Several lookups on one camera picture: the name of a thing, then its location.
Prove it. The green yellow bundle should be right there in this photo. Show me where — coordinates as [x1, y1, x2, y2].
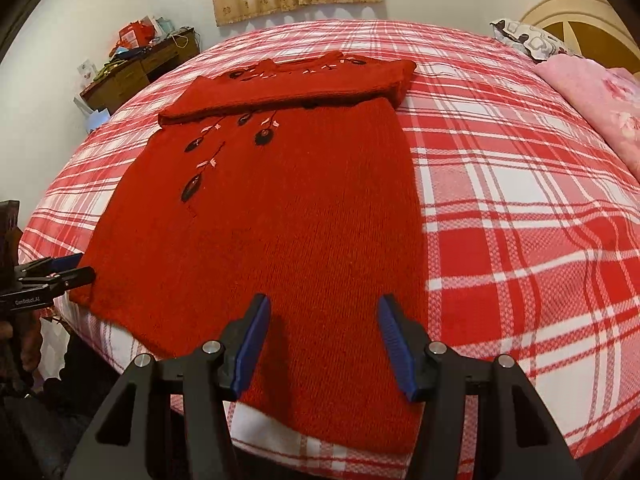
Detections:
[95, 57, 126, 78]

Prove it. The person's left hand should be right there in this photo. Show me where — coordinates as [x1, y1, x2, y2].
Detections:
[0, 310, 43, 391]

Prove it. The red gift bag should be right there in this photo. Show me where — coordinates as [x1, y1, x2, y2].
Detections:
[117, 20, 156, 48]

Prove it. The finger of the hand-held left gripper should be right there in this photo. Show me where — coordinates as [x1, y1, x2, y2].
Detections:
[14, 252, 85, 281]
[22, 266, 97, 293]

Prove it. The brown white patterned pillow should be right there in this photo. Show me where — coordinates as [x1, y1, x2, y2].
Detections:
[489, 19, 581, 61]

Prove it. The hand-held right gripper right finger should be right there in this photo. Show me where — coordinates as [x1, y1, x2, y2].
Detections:
[376, 294, 581, 480]

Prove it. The pink floral quilt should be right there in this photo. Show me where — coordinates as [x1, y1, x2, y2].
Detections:
[535, 54, 640, 183]

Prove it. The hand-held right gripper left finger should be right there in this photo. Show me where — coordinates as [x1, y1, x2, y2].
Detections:
[77, 293, 272, 480]

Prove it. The red embroidered knit sweater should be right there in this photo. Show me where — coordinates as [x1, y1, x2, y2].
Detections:
[67, 52, 431, 456]

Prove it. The brown wooden desk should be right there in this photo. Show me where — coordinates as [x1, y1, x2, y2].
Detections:
[80, 27, 201, 116]

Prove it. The red white plaid bed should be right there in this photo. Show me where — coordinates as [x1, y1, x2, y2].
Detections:
[17, 19, 640, 480]

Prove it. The white blue paper bag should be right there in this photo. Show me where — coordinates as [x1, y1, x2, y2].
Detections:
[74, 95, 111, 133]

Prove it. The cream wooden headboard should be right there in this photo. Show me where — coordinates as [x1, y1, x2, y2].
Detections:
[520, 0, 640, 81]

